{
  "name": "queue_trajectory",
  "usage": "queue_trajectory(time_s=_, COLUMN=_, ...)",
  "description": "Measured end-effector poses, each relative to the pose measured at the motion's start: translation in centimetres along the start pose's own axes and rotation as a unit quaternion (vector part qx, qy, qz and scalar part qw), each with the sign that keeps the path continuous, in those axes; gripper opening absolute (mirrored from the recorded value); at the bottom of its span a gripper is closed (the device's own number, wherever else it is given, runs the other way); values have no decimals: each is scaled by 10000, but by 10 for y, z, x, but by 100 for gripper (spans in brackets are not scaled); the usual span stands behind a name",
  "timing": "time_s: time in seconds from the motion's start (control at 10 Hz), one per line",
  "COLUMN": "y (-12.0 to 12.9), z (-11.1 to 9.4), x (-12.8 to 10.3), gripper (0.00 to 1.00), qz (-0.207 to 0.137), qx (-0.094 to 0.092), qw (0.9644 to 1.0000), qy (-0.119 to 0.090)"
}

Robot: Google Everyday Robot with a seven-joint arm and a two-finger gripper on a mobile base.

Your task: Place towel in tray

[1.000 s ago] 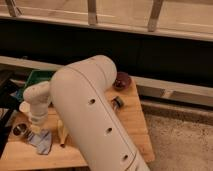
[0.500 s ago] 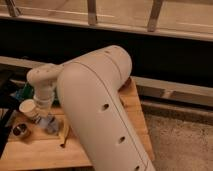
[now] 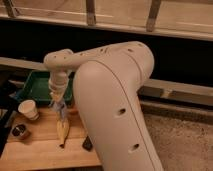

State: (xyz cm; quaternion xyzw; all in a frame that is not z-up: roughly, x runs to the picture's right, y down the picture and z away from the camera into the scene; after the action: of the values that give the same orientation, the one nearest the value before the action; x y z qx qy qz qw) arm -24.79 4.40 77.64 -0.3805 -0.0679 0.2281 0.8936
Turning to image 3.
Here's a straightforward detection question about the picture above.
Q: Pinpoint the black chair at left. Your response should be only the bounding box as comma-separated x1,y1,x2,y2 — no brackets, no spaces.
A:
0,71,19,156

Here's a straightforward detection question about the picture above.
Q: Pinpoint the grey-blue towel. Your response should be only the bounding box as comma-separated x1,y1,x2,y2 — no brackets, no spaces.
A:
50,99,67,121

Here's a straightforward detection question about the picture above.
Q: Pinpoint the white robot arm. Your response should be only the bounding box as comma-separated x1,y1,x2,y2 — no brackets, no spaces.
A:
44,41,164,171

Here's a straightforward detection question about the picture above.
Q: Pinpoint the yellow banana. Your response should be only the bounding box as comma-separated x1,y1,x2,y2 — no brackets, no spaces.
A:
57,119,69,148

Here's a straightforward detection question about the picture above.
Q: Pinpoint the green plastic tray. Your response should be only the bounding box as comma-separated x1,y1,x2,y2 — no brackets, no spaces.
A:
16,69,75,105

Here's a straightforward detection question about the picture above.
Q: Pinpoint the black remote control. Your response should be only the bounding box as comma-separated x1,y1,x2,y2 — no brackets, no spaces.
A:
82,137,93,151

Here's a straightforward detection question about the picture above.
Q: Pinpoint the white paper cup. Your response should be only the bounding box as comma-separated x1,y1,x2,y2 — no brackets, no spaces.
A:
18,100,39,120

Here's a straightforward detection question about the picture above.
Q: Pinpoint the small metal cup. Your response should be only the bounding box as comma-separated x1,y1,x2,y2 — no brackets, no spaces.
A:
12,124,30,140

